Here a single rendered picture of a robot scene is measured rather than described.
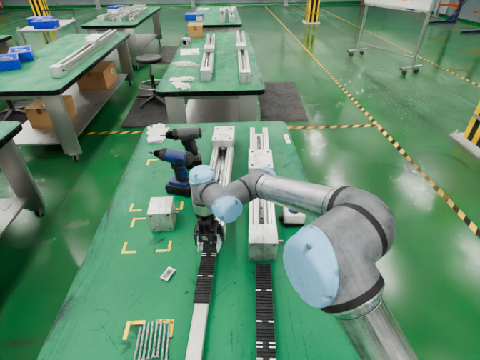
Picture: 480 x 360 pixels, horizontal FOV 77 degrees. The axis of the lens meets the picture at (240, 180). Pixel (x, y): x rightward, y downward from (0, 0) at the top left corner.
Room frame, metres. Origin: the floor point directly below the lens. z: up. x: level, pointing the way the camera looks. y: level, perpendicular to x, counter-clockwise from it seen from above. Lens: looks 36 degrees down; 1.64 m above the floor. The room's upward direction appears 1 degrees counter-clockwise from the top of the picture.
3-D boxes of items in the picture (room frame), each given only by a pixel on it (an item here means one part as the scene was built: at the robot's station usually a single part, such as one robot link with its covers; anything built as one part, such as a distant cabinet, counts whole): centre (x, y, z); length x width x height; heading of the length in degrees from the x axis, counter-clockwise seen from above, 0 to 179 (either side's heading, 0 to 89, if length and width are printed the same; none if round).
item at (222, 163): (1.19, 0.09, 0.82); 0.80 x 0.10 x 0.09; 178
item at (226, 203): (0.65, 0.04, 1.10); 0.11 x 0.11 x 0.08; 36
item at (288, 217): (0.90, -0.21, 0.81); 0.10 x 0.08 x 0.06; 88
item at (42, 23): (5.27, 2.97, 0.50); 1.03 x 0.55 x 1.01; 7
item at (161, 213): (0.90, 0.30, 0.83); 0.11 x 0.10 x 0.10; 94
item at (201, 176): (0.72, 0.11, 1.10); 0.09 x 0.08 x 0.11; 36
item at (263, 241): (0.74, -0.09, 0.83); 0.12 x 0.09 x 0.10; 88
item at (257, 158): (1.18, -0.10, 0.87); 0.16 x 0.11 x 0.07; 178
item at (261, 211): (1.18, -0.10, 0.82); 0.80 x 0.10 x 0.09; 178
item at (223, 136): (1.44, 0.08, 0.87); 0.16 x 0.11 x 0.07; 178
